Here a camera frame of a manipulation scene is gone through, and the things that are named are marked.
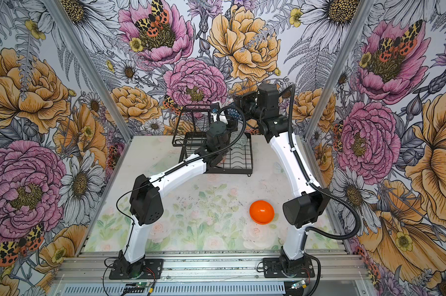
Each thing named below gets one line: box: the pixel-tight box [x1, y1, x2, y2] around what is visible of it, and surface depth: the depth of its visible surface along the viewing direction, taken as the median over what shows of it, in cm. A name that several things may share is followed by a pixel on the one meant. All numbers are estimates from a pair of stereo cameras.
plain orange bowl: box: [249, 199, 275, 225], surface depth 88 cm
